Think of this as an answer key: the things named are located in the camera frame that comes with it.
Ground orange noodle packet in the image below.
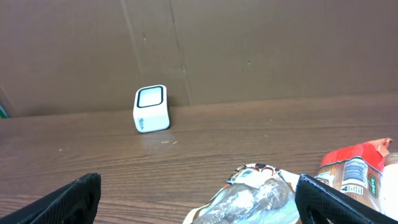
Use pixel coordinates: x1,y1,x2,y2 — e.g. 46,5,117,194
315,138,392,213

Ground beige clear pouch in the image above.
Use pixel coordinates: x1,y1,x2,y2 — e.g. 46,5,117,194
183,163,301,224

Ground white cream tube gold cap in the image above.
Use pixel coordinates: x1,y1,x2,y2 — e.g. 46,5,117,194
381,152,398,221

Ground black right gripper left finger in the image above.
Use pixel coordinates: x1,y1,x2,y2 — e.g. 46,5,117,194
1,173,101,224

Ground white barcode scanner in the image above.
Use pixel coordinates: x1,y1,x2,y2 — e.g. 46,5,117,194
133,85,170,133

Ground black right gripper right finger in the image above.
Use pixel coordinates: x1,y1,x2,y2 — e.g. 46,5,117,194
295,174,397,224

